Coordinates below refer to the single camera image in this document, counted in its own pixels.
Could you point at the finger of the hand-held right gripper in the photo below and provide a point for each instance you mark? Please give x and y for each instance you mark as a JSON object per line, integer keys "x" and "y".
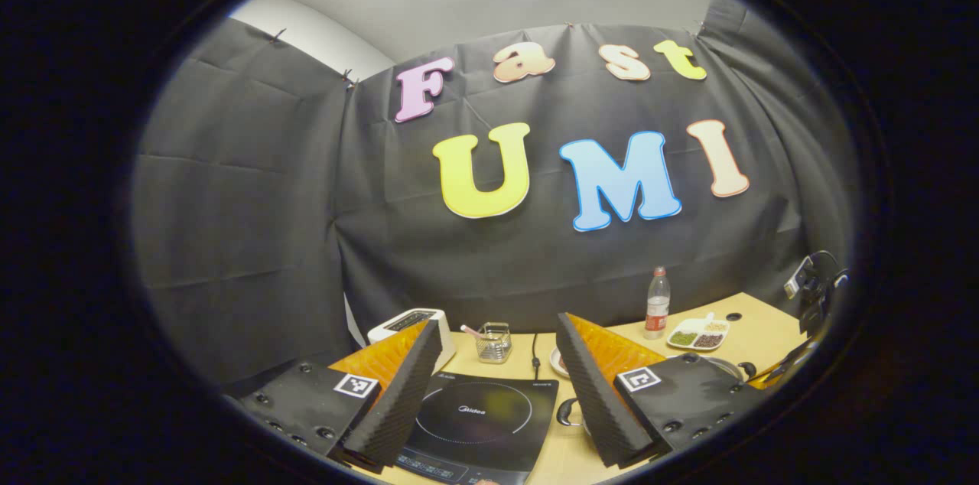
{"x": 788, "y": 364}

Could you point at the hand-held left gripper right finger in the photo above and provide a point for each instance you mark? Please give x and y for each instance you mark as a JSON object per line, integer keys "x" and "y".
{"x": 600, "y": 401}

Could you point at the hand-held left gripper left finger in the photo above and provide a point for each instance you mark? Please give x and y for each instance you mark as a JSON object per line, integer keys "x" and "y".
{"x": 398, "y": 401}

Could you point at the steel pot with soybeans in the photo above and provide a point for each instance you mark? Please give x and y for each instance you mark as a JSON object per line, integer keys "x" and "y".
{"x": 726, "y": 365}

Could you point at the black induction cooktop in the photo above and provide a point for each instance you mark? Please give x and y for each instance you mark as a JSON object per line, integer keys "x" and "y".
{"x": 474, "y": 424}

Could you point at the white round plate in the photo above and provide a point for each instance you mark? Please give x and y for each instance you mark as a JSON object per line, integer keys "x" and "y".
{"x": 559, "y": 362}

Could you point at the white toaster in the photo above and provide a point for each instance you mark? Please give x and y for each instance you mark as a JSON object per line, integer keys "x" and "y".
{"x": 405, "y": 320}

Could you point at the white divided dish of beans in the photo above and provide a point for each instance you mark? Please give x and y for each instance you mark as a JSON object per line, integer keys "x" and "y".
{"x": 697, "y": 333}

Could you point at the pink spoon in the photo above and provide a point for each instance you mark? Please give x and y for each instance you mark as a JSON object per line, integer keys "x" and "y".
{"x": 470, "y": 330}

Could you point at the plastic bottle with red label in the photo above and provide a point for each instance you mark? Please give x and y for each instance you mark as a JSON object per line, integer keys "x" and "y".
{"x": 656, "y": 309}

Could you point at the black backdrop cloth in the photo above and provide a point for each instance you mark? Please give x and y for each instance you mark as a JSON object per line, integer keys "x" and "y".
{"x": 252, "y": 240}

